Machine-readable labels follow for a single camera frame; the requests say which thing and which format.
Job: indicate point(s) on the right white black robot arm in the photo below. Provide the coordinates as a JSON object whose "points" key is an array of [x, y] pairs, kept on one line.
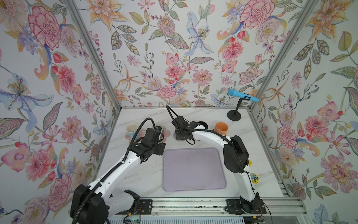
{"points": [[235, 159]]}

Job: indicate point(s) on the yellow round sticker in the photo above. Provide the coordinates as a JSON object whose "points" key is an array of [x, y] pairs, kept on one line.
{"points": [[254, 178]]}

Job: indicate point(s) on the pink flower coaster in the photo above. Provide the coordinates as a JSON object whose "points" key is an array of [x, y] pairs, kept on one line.
{"points": [[140, 134], [166, 133]]}

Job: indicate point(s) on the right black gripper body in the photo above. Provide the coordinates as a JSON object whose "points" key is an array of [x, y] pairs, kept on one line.
{"points": [[179, 135]]}

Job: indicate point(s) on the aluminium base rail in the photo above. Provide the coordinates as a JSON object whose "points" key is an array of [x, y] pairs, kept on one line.
{"points": [[217, 206]]}

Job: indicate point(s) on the black microphone stand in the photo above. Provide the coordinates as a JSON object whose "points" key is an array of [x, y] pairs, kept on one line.
{"points": [[234, 115]]}

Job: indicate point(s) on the light blue mug cream interior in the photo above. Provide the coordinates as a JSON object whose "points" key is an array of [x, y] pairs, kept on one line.
{"points": [[130, 131]]}

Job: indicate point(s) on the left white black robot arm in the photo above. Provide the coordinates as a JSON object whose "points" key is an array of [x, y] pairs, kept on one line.
{"points": [[96, 202]]}

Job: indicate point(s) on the blue microphone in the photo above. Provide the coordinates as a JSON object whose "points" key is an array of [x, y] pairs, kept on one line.
{"points": [[235, 93]]}

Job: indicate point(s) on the lavender rectangular mat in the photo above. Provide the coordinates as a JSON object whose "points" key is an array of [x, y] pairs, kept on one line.
{"points": [[192, 169]]}

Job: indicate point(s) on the orange mug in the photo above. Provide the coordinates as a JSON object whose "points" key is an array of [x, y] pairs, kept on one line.
{"points": [[221, 128]]}

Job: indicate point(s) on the black mug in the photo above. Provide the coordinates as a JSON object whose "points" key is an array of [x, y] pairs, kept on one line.
{"points": [[204, 124]]}

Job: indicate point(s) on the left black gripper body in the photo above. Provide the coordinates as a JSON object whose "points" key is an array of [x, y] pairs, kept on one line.
{"points": [[159, 148]]}

